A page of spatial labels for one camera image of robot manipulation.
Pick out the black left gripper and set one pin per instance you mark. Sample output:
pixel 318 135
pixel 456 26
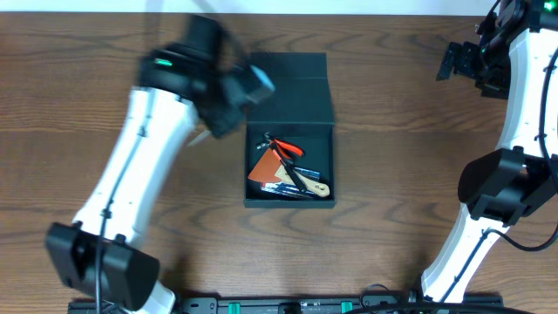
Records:
pixel 222 120

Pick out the red black cutting pliers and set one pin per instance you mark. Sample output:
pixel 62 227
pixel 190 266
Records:
pixel 284 150

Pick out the black gift box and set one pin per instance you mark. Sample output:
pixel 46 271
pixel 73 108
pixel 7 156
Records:
pixel 301 112

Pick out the small hammer red black handle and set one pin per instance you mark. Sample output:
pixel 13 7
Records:
pixel 287 168

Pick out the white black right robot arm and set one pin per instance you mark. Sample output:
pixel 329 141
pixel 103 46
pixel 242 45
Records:
pixel 515 60

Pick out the orange scraper wooden handle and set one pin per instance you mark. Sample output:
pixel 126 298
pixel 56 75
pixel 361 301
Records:
pixel 270 170

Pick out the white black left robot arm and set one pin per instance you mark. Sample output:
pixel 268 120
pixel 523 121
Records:
pixel 99 253

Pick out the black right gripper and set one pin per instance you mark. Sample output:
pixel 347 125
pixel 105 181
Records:
pixel 499 88

